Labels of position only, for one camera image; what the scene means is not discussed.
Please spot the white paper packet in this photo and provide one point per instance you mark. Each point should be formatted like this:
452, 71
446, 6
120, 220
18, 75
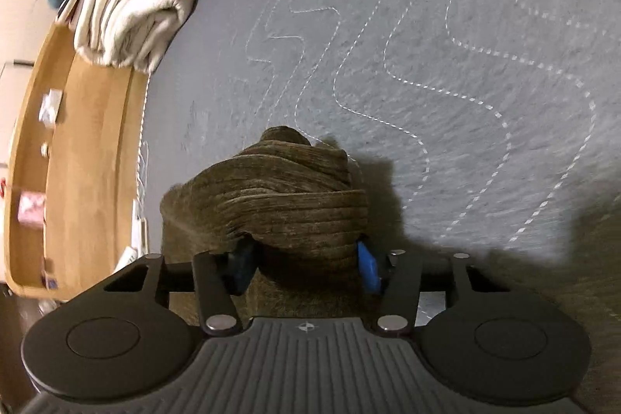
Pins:
50, 106

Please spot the wooden bed frame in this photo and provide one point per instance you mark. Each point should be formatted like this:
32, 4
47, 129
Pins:
87, 152

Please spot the grey quilted mattress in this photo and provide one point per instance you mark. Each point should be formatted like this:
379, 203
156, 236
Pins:
436, 31

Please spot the pink packet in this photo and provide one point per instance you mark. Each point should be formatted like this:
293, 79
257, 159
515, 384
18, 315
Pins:
31, 209

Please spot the cream folded blanket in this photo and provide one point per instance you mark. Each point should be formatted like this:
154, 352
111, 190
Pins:
131, 16

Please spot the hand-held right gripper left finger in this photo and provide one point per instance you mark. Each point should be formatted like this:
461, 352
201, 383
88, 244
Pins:
242, 266

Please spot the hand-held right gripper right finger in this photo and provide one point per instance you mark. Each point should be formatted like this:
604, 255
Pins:
368, 268

